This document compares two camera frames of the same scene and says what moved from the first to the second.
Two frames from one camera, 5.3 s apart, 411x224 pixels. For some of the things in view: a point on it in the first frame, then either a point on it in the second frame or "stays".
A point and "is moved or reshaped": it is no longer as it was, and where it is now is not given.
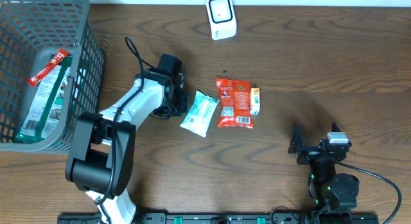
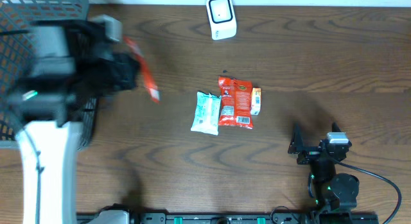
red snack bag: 235,103 stays
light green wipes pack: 200,113 is moved or reshaped
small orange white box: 255,101 stays
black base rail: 233,218 stays
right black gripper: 297,143 stays
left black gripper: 169,115 to 123,76
